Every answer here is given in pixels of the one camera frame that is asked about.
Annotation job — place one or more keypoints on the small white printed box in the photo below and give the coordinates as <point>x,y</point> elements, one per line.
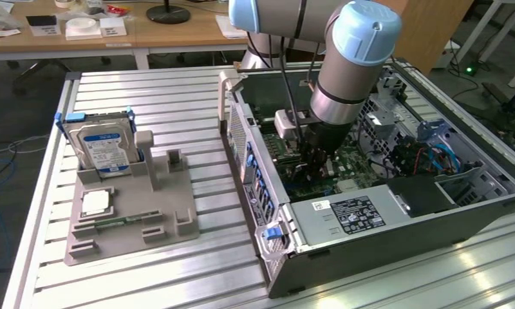
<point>113,29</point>

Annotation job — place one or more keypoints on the white table frame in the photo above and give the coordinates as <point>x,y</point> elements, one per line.
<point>494,22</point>

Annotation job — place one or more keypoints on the green motherboard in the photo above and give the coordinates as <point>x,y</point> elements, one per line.
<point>351,167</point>

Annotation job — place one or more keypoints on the grey plastic parts rack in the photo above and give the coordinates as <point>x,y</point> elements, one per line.
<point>128,199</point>

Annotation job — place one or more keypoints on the white paper stack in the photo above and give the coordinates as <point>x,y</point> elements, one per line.
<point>225,29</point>

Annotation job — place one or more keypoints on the white box with black top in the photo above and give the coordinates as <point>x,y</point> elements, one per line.
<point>42,27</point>

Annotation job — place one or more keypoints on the metal disk bay cage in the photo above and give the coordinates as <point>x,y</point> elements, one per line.
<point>385,128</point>

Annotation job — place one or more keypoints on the black round lamp base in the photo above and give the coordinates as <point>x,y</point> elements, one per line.
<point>166,14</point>

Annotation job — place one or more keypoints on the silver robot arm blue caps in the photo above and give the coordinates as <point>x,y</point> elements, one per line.
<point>356,64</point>

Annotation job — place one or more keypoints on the hard disk with blue bracket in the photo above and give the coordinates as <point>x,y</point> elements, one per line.
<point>104,148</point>

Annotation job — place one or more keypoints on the black chair base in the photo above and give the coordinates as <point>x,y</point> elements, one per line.
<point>29,74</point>

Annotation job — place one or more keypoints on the blue case latch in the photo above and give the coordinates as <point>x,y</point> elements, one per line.
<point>271,233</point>

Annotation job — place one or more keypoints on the green RAM stick with label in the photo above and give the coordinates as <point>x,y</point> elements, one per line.
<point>287,158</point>

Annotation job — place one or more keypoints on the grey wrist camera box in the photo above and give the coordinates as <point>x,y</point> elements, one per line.
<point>287,127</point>

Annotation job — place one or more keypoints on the wooden cabinet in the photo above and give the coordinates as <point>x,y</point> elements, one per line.
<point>433,32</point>

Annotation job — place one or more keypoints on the grey power supply unit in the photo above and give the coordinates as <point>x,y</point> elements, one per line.
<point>317,222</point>

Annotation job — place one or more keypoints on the silver CPU chip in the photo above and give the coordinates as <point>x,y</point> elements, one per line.
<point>96,202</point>

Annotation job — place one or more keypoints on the red packet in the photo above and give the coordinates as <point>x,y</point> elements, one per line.
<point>116,10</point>

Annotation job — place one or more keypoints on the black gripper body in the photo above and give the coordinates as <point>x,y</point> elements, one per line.
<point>325,138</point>

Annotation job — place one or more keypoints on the open grey PC case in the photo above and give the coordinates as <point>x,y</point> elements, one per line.
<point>368,257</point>

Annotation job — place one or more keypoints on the wooden desk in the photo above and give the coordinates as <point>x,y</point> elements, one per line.
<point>176,33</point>

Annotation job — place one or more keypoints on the green RAM stick bare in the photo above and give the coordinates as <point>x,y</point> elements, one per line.
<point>120,221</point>

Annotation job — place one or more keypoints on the white paper slip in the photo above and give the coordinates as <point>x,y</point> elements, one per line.
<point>4,33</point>

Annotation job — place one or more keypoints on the device with green light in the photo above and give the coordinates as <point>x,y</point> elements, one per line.
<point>468,69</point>

